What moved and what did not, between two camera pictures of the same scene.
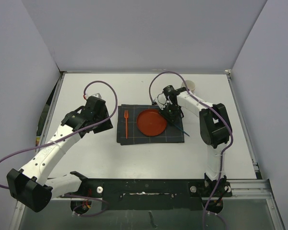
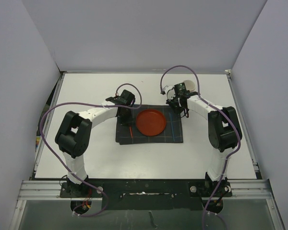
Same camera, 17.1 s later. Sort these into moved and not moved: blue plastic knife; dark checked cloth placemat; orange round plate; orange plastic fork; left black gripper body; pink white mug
Moved: blue plastic knife; orange plastic fork; left black gripper body
Not moved: orange round plate; dark checked cloth placemat; pink white mug
